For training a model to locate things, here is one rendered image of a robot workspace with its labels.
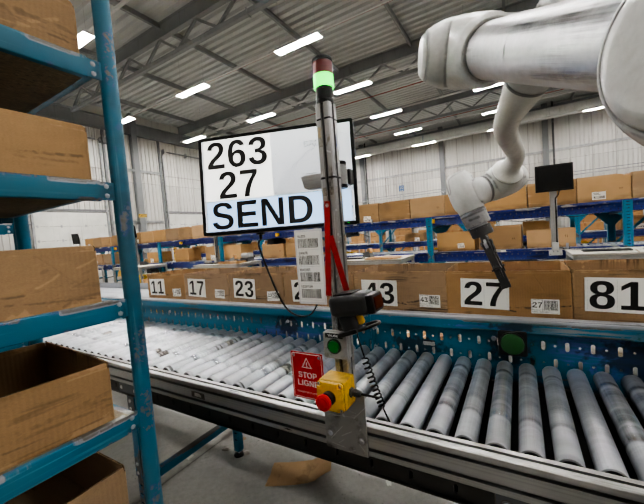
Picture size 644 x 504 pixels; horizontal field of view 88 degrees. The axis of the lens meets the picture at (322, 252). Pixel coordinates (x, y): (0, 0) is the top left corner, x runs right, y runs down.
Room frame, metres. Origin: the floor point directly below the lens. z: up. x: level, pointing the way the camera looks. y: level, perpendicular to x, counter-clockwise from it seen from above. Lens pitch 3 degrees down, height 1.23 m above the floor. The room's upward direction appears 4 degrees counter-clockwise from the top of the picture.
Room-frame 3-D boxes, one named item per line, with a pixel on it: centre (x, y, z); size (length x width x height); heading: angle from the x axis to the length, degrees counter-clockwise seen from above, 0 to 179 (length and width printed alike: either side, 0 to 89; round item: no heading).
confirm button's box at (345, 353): (0.82, -0.02, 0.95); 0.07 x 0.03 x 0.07; 59
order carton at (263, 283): (1.90, 0.30, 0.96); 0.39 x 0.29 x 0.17; 59
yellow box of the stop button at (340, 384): (0.77, -0.04, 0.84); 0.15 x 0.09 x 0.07; 59
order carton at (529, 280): (1.29, -0.71, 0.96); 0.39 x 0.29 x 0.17; 59
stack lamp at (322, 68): (0.85, -0.04, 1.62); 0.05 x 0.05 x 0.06
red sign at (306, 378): (0.86, 0.04, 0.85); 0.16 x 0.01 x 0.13; 59
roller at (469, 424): (0.94, -0.41, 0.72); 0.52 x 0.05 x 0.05; 149
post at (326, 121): (0.84, -0.03, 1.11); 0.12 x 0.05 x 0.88; 59
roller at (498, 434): (0.90, -0.47, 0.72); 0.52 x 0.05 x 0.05; 149
